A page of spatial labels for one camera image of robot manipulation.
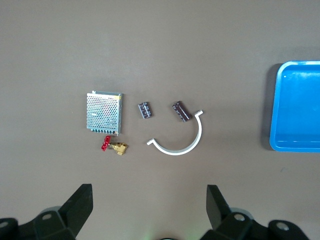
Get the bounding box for metal mesh power supply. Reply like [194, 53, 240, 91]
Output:
[86, 90, 124, 137]

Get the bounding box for white curved bracket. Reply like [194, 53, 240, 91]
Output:
[146, 109, 204, 156]

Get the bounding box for long brown capacitor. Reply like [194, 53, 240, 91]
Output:
[171, 100, 193, 123]

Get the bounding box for brass valve with red handle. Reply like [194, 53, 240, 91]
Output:
[100, 135, 129, 156]

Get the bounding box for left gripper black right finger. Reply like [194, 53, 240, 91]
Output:
[201, 184, 261, 240]

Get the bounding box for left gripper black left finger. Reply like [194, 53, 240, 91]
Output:
[18, 183, 94, 240]

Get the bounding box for blue plastic tray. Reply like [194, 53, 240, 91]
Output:
[269, 60, 320, 153]

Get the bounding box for short brown capacitor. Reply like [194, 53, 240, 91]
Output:
[137, 100, 155, 120]

